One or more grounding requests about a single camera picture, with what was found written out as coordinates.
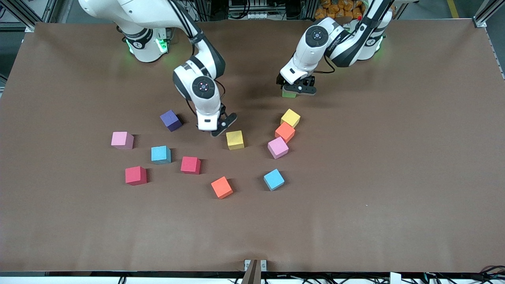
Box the aluminium frame profile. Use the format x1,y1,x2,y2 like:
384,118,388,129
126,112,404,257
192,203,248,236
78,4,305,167
0,0,60,32
473,0,505,28

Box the orange foam cube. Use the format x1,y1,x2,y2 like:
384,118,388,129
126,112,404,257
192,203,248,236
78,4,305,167
211,176,234,200
275,122,296,144

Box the brown paper table cover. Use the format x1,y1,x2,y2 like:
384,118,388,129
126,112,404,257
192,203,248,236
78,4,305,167
0,19,505,273

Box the yellow foam cube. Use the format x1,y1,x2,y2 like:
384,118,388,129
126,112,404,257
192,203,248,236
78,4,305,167
226,130,245,151
281,108,301,129

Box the brown wooden stick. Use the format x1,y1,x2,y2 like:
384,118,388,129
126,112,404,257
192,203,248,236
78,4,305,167
241,259,262,284

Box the small metal bracket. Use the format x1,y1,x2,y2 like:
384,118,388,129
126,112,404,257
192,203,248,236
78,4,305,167
244,259,267,272

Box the orange snack packets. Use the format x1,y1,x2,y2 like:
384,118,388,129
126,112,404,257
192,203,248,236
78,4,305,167
314,0,367,21

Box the grey equipment box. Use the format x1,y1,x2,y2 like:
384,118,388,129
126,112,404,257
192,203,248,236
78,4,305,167
228,0,277,19

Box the blue foam cube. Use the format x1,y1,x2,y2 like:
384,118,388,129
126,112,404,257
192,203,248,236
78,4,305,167
263,168,285,191
151,146,172,165

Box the purple foam cube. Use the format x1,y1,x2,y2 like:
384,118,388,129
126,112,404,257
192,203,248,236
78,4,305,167
159,109,183,132

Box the red foam cube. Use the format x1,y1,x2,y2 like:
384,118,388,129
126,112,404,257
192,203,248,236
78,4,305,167
180,156,201,175
125,166,148,186

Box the pink foam cube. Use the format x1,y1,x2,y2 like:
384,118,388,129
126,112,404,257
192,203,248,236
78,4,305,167
267,137,289,160
111,131,135,150

